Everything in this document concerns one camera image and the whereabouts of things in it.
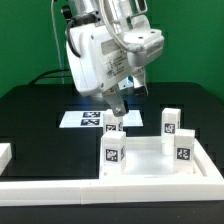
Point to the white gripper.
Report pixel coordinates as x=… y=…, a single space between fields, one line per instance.
x=104 y=64

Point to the white square table top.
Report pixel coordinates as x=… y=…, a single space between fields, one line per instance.
x=144 y=157

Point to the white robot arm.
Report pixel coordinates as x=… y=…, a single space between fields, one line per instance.
x=116 y=15

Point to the white marker sheet with tags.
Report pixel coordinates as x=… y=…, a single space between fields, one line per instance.
x=80 y=119

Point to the white L-shaped obstacle fence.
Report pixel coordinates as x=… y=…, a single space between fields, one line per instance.
x=119 y=189

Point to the white block at left edge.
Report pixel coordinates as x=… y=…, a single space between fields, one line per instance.
x=5 y=155

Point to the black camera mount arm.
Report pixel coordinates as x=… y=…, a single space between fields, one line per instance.
x=67 y=12

